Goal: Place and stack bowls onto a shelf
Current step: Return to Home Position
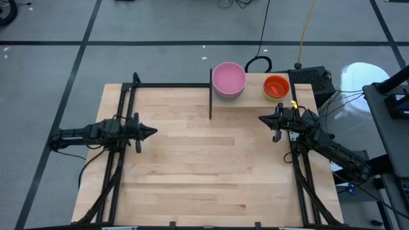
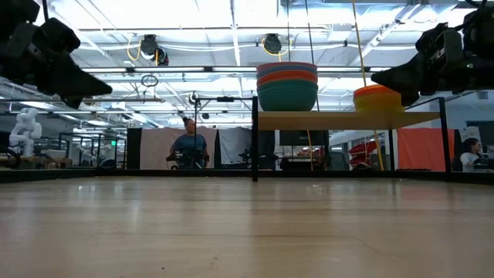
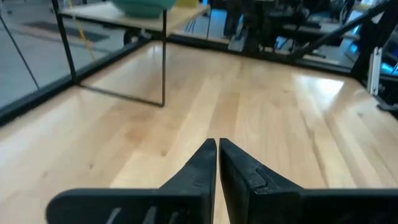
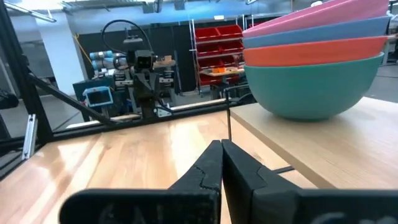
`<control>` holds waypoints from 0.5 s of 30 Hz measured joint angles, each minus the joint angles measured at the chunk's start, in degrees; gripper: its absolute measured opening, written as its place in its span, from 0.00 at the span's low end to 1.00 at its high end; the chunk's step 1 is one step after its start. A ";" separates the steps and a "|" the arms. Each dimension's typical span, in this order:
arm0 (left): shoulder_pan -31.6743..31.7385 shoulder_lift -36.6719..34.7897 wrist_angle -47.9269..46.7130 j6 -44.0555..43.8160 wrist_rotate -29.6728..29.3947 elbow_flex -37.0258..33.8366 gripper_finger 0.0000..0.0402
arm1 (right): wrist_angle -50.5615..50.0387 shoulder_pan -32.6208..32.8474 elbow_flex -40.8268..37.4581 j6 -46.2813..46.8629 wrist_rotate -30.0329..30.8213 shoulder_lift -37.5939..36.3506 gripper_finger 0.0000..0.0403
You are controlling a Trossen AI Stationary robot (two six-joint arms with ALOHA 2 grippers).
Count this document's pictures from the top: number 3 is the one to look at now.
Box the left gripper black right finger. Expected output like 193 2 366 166
219 138 398 224

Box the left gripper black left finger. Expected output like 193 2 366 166
45 138 218 224

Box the yellow bowl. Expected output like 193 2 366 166
175 0 200 9

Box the teal bowl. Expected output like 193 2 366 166
109 0 178 19

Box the silver aluminium bracket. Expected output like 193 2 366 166
366 46 384 96

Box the black aluminium rig frame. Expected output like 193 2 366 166
0 0 398 127

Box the yellow cable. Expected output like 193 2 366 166
67 0 96 62

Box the wooden shelf black metal frame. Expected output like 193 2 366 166
50 0 211 108

